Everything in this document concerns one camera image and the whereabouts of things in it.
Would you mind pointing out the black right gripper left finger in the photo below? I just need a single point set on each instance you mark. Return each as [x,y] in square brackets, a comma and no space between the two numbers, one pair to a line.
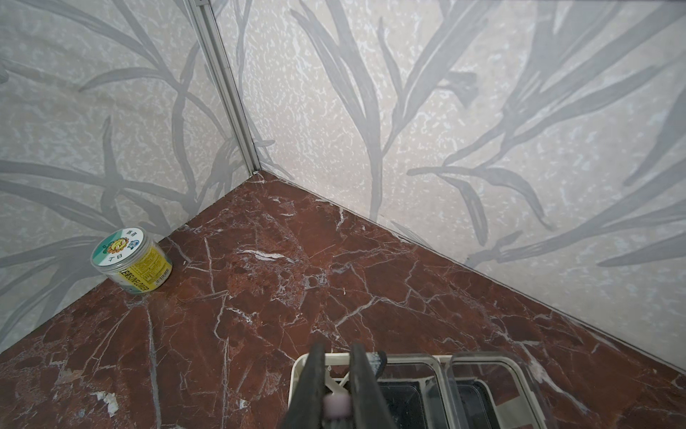
[306,406]

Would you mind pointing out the green yellow label jar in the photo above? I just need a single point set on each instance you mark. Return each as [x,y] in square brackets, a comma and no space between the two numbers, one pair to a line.
[133,260]

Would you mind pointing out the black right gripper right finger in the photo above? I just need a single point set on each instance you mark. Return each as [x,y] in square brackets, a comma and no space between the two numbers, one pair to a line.
[370,409]

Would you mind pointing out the pink toothbrush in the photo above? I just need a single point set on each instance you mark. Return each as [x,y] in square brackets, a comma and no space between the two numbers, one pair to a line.
[337,406]

